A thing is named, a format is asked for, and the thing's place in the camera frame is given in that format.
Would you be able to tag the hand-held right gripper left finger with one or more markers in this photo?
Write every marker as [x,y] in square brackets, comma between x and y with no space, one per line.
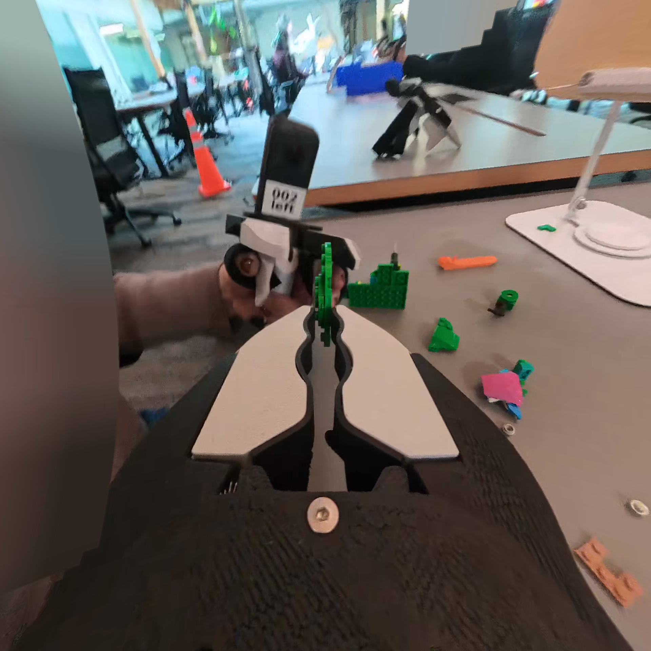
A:
[254,396]

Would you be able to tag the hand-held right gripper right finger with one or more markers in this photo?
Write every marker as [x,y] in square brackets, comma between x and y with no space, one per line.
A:
[396,396]

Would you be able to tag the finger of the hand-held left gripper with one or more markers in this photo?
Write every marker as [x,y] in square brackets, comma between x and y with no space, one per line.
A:
[348,252]
[269,240]

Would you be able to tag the green lego plate assembly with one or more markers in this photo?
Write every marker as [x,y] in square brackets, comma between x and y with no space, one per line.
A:
[324,295]

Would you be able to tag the person's left forearm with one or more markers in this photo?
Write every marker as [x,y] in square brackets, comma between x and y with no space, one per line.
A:
[168,310]

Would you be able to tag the green lego brick build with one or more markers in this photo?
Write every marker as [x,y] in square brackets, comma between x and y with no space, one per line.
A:
[379,297]

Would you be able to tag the green slope lego piece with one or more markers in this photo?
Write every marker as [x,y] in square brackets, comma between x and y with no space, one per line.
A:
[443,338]

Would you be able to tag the pink teal lego animal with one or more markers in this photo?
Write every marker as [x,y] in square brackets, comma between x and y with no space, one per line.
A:
[501,386]

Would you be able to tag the grey round lego stud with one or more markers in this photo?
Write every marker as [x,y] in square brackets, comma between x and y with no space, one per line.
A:
[636,507]

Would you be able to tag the tan lego plate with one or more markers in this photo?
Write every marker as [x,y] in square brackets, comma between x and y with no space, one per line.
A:
[605,569]

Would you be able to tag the person's left hand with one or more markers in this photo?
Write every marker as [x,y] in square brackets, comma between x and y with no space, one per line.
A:
[285,313]

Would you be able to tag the orange traffic cone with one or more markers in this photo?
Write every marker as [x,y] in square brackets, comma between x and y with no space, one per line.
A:
[208,173]

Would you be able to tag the person's leg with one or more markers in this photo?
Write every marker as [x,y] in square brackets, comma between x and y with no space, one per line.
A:
[152,417]

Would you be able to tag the blue storage bin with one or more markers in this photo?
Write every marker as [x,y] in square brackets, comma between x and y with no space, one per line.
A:
[369,79]

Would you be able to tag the spare black grey gripper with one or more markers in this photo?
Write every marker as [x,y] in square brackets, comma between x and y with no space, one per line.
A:
[402,122]

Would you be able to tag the orange brick separator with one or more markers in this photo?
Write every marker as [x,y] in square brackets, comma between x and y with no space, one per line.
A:
[465,262]

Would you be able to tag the grey table wooden edge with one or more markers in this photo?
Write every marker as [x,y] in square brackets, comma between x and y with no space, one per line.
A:
[483,147]

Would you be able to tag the black office chair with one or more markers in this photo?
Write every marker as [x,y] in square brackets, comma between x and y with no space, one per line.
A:
[96,112]

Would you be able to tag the long dark strip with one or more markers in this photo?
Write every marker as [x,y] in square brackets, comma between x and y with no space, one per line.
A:
[508,122]

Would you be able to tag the white stand wooden board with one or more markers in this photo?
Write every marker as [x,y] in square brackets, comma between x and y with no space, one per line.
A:
[559,244]

